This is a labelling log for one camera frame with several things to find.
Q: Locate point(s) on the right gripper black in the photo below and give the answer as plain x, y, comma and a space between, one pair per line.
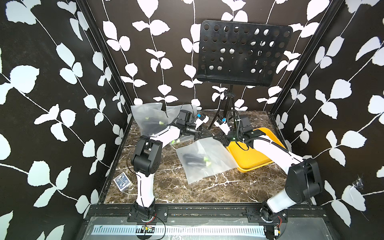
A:
223, 137

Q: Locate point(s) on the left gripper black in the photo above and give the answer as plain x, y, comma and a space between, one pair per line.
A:
198, 134

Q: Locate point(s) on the clear zip-top bag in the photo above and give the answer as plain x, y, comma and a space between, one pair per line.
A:
150, 118
172, 113

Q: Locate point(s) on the stack of clear zip-top bags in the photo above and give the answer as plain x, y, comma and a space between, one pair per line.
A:
220, 157

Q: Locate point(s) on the clear zip-top bag top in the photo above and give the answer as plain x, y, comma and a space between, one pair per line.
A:
150, 118

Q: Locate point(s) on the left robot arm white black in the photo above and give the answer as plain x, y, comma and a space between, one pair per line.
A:
147, 159

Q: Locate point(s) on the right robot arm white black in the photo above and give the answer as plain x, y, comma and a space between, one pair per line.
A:
303, 175

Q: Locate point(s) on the yellow plastic tray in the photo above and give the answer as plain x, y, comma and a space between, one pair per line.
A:
250, 159

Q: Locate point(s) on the black perforated music stand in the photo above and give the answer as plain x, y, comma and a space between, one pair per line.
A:
235, 53

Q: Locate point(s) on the small printed card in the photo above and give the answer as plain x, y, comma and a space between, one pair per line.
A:
122, 182

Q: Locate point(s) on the white perforated strip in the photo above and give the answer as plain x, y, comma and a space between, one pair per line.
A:
159, 231

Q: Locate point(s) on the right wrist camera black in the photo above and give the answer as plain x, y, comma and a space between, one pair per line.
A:
242, 125

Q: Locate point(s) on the black front mounting rail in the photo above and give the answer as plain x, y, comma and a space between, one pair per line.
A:
250, 211

